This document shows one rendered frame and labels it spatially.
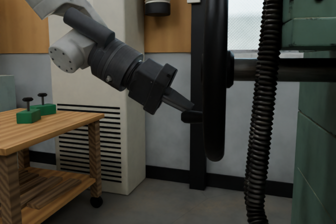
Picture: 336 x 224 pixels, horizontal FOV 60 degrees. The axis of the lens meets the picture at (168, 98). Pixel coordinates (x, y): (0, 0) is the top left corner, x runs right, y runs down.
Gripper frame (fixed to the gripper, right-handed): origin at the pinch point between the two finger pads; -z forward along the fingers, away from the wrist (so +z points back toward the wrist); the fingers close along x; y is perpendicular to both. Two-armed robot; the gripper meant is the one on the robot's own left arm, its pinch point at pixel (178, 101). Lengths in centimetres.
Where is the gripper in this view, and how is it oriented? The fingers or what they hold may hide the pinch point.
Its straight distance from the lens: 57.4
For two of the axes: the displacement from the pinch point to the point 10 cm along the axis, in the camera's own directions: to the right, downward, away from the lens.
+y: 4.3, -5.8, 6.9
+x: 3.0, -6.2, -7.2
